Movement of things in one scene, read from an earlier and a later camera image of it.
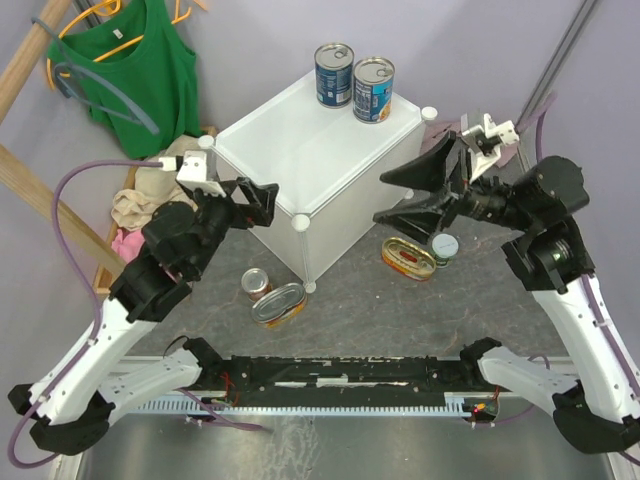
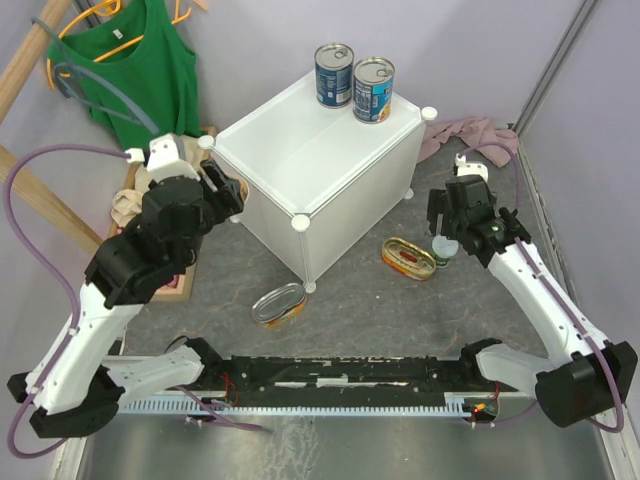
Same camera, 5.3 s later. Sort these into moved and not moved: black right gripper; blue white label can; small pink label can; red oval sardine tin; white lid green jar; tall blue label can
Moved: small pink label can; black right gripper
Not moved: blue white label can; red oval sardine tin; tall blue label can; white lid green jar
